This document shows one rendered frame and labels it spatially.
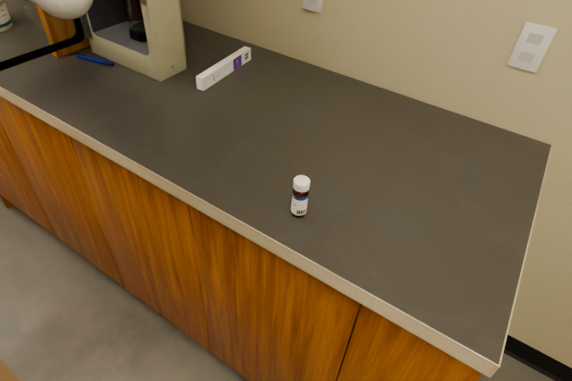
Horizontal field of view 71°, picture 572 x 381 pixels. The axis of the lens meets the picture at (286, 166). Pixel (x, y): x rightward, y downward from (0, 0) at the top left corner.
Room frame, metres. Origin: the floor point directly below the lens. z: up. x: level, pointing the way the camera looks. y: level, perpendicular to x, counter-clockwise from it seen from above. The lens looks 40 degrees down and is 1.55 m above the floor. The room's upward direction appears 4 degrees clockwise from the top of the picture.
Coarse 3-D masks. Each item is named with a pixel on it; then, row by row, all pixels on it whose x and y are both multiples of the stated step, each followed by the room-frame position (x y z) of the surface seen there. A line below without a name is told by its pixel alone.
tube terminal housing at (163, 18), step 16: (160, 0) 1.11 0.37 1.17; (176, 0) 1.16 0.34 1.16; (144, 16) 1.08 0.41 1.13; (160, 16) 1.10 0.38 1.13; (176, 16) 1.15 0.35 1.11; (160, 32) 1.10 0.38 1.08; (176, 32) 1.15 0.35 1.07; (96, 48) 1.22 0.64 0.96; (112, 48) 1.17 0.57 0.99; (128, 48) 1.14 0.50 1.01; (160, 48) 1.09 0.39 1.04; (176, 48) 1.14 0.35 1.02; (128, 64) 1.14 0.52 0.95; (144, 64) 1.10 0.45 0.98; (160, 64) 1.08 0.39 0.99; (176, 64) 1.13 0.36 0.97; (160, 80) 1.07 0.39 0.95
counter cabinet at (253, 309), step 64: (0, 128) 1.13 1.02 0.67; (0, 192) 1.33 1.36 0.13; (64, 192) 0.98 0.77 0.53; (128, 192) 0.78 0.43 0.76; (128, 256) 0.83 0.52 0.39; (192, 256) 0.66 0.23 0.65; (256, 256) 0.55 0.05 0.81; (192, 320) 0.69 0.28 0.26; (256, 320) 0.55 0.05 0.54; (320, 320) 0.46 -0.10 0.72; (384, 320) 0.40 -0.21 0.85
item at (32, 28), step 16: (0, 0) 1.04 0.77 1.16; (16, 0) 1.08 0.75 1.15; (0, 16) 1.03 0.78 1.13; (16, 16) 1.06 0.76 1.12; (32, 16) 1.10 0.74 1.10; (48, 16) 1.13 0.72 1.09; (0, 32) 1.02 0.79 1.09; (16, 32) 1.05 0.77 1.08; (32, 32) 1.08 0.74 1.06; (48, 32) 1.12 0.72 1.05; (64, 32) 1.16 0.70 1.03; (0, 48) 1.00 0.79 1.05; (16, 48) 1.04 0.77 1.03; (32, 48) 1.07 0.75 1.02
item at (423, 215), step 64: (64, 64) 1.14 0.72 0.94; (192, 64) 1.20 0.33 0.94; (256, 64) 1.24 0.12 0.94; (64, 128) 0.84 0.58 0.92; (128, 128) 0.83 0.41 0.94; (192, 128) 0.84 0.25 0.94; (256, 128) 0.86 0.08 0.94; (320, 128) 0.89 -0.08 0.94; (384, 128) 0.91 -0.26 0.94; (448, 128) 0.93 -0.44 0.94; (192, 192) 0.61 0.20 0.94; (256, 192) 0.63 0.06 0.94; (320, 192) 0.64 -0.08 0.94; (384, 192) 0.66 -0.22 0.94; (448, 192) 0.67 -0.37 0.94; (512, 192) 0.68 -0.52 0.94; (320, 256) 0.47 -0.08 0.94; (384, 256) 0.48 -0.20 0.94; (448, 256) 0.49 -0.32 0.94; (512, 256) 0.50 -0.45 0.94; (448, 320) 0.36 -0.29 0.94
